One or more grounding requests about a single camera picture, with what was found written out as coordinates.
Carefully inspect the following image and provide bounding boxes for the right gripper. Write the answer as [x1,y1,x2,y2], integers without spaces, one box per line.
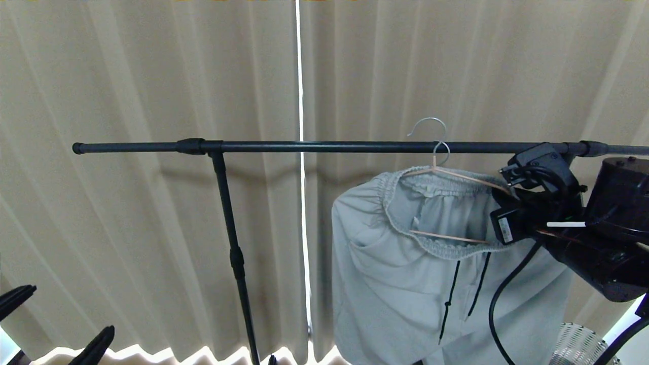
[489,202,649,303]

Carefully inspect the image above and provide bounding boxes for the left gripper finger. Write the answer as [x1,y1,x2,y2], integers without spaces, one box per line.
[68,325,115,365]
[0,285,37,321]

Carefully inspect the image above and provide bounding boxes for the pink clothes hanger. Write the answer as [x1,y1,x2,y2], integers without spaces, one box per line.
[403,118,513,245]

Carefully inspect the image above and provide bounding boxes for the pale grey shorts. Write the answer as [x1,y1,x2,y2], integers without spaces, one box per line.
[331,166,573,365]

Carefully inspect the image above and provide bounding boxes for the white laundry basket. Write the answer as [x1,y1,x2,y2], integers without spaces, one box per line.
[548,323,622,365]

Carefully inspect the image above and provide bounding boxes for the black clothes rack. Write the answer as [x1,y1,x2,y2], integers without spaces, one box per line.
[72,138,649,365]

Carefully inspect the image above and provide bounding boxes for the beige curtain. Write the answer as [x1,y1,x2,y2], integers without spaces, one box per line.
[0,0,649,363]

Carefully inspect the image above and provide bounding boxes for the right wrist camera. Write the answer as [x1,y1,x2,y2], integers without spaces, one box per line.
[499,142,589,206]

